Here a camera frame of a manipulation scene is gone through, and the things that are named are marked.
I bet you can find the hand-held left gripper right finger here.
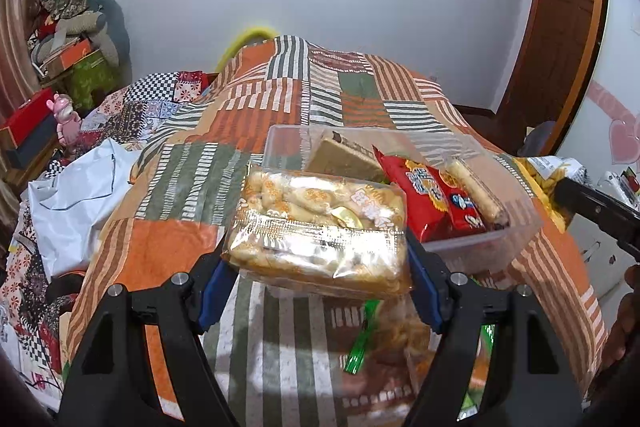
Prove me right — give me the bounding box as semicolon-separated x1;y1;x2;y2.
404;227;583;427

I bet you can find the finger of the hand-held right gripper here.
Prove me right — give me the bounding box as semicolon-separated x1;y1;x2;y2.
554;177;640;258

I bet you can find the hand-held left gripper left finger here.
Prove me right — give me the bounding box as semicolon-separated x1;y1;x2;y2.
59;237;239;427

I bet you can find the yellow snack bag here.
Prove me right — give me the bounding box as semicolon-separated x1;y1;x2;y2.
517;154;593;233

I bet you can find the red snack bag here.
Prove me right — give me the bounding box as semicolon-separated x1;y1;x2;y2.
372;146;488;244

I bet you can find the long wafer packet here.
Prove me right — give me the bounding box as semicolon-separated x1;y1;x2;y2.
442;158;511;228

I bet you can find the clear bag of biscuits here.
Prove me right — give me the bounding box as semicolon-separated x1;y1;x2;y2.
220;161;413;298

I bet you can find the brown biscuit pack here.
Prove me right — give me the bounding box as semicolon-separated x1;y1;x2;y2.
304;129;388;184

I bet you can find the clear plastic container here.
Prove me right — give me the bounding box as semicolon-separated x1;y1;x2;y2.
262;124;543;268

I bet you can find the person's right hand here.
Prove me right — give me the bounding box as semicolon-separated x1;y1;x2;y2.
604;264;640;371

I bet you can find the white machine with stickers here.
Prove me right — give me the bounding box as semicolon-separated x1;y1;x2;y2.
597;169;640;208

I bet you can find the clear snack bag green clip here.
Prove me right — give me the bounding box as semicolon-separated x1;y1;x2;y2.
342;294;451;408

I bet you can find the white cabinet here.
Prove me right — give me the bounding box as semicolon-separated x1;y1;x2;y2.
570;212;636;308

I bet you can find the striped patchwork blanket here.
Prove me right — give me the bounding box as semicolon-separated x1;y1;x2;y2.
65;34;611;427

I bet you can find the grey chair back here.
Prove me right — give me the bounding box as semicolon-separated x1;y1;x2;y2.
517;121;559;158

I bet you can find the white plastic bag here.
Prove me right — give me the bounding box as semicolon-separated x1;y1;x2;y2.
27;138;142;280

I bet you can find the brown wooden door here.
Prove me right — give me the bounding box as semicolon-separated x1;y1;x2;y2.
492;0;610;158

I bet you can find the checkered patchwork quilt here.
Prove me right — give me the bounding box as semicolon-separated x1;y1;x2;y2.
0;69;211;408

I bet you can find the pink toy figure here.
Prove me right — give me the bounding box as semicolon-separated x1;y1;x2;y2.
46;93;83;154

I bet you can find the green box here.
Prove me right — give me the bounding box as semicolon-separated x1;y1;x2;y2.
67;52;123;112

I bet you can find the yellow hoop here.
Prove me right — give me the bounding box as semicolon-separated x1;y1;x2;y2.
220;26;277;64

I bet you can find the red box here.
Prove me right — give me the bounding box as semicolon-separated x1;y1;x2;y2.
0;89;56;144

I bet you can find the orange box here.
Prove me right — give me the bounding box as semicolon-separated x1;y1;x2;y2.
42;39;93;76

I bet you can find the pile of cushions and boxes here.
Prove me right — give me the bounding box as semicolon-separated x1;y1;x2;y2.
30;0;131;68

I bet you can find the patterned fabric bundle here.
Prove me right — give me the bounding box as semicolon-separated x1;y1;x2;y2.
40;0;93;21

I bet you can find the striped curtain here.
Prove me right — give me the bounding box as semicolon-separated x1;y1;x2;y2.
0;0;68;120

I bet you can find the pink heart wall sticker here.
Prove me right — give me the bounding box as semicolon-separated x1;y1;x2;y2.
607;116;640;166

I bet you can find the pink ribbon wall sticker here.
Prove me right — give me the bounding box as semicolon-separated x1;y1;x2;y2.
587;82;637;118

